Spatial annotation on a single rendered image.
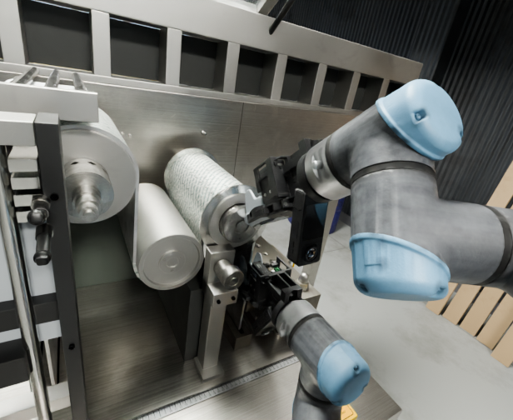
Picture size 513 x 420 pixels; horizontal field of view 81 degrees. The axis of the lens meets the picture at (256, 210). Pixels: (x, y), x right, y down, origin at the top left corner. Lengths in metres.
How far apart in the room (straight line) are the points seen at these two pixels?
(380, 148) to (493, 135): 2.92
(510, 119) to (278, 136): 2.45
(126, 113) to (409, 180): 0.66
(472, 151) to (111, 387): 3.07
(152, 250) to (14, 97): 0.29
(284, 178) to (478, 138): 2.87
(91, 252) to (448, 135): 0.84
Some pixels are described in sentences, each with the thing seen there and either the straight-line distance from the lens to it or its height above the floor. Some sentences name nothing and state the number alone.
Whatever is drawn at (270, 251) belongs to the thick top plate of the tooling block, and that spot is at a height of 1.03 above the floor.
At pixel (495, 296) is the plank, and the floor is 0.35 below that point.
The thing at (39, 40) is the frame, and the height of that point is 1.50.
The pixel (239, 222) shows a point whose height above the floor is 1.26.
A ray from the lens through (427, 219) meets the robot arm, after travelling 0.28.
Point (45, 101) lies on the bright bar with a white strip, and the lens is 0.43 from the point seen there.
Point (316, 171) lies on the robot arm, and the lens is 0.36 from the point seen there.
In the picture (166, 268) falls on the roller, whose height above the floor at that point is 1.16.
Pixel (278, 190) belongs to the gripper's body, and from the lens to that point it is 0.43.
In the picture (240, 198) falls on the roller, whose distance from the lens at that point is 0.56.
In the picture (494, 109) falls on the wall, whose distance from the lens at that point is 3.23.
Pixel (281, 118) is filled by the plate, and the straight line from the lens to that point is 0.96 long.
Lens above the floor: 1.50
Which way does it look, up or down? 23 degrees down
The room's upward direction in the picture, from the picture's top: 10 degrees clockwise
